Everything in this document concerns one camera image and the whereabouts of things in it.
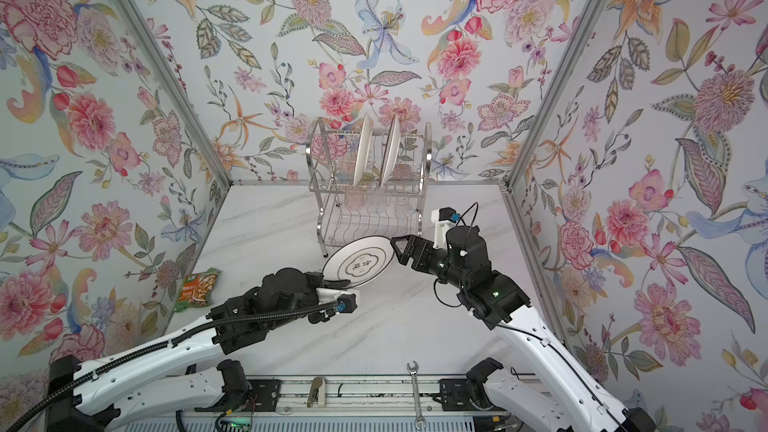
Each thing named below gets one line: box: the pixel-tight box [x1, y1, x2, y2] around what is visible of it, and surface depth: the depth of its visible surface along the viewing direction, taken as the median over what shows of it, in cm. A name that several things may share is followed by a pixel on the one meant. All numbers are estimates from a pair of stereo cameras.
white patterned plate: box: [322, 235, 395, 288], surface depth 79 cm
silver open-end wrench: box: [407, 360, 427, 432], surface depth 75 cm
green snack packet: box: [175, 268, 221, 312], surface depth 92 cm
